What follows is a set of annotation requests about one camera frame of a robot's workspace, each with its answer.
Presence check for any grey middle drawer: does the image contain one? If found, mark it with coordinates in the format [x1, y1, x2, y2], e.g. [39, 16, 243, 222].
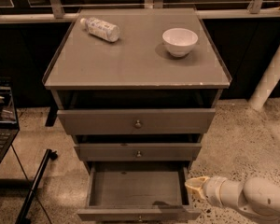
[75, 143, 202, 161]

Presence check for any black metal stand bar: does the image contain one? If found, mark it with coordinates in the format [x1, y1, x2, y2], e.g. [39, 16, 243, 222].
[15, 149, 58, 224]

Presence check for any grey drawer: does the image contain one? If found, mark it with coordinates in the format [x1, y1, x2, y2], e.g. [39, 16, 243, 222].
[57, 108, 215, 135]
[77, 161, 201, 223]
[75, 143, 202, 161]

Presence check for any metal window railing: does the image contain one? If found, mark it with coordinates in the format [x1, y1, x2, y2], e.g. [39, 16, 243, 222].
[0, 0, 280, 25]

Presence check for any grey top drawer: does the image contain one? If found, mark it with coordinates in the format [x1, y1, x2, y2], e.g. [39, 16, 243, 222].
[57, 108, 215, 135]

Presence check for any white ceramic bowl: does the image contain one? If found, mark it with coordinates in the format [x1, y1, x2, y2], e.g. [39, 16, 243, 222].
[162, 28, 198, 57]

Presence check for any black laptop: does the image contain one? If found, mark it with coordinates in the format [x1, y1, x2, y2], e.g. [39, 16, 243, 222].
[0, 77, 20, 163]

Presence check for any white diagonal pole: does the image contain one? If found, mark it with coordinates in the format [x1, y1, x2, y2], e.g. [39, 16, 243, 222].
[248, 45, 280, 110]

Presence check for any grey drawer cabinet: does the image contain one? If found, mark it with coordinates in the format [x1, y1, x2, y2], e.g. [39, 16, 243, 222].
[41, 7, 233, 173]

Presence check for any grey bottom drawer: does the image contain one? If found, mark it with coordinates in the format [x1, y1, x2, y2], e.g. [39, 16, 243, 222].
[77, 161, 201, 223]

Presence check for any clear plastic water bottle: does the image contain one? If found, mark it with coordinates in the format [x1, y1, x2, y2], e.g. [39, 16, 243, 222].
[80, 17, 119, 43]

